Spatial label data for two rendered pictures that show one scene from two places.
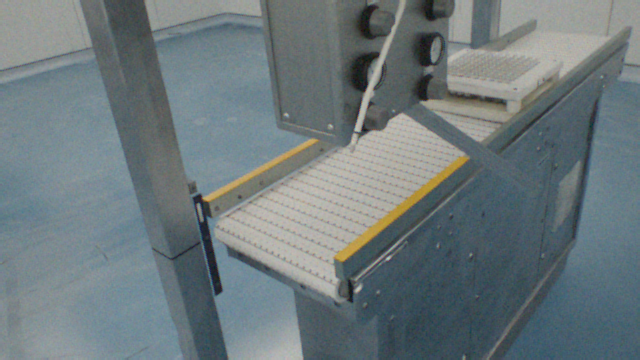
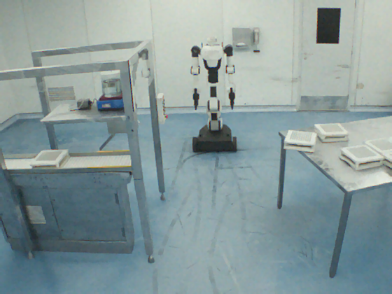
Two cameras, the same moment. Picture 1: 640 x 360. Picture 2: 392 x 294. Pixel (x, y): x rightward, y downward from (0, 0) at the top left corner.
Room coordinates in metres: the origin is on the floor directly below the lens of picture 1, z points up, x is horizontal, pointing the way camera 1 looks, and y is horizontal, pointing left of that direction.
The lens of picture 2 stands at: (1.85, 2.20, 2.02)
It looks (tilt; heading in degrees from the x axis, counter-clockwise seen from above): 24 degrees down; 229
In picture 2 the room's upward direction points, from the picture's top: 3 degrees counter-clockwise
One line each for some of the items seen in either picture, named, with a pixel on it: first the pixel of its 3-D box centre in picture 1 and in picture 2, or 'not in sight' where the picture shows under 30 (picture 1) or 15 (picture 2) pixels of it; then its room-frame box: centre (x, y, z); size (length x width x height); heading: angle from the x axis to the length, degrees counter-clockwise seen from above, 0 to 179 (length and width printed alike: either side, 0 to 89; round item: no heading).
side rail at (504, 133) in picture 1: (538, 105); (61, 155); (1.03, -0.47, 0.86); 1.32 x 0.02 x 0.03; 136
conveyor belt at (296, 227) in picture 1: (478, 112); (55, 166); (1.13, -0.38, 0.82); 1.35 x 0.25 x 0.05; 136
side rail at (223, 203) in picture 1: (424, 86); (49, 169); (1.21, -0.27, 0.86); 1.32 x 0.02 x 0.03; 136
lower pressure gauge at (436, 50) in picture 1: (432, 49); not in sight; (0.63, -0.15, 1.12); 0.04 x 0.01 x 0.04; 136
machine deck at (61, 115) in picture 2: not in sight; (89, 112); (0.86, -0.11, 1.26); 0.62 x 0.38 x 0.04; 136
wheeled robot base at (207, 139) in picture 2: not in sight; (215, 131); (-1.33, -1.07, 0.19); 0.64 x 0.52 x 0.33; 43
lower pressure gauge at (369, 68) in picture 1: (371, 72); not in sight; (0.54, -0.06, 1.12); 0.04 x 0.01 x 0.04; 136
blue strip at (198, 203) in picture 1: (208, 247); not in sight; (0.73, 0.19, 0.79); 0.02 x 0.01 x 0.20; 136
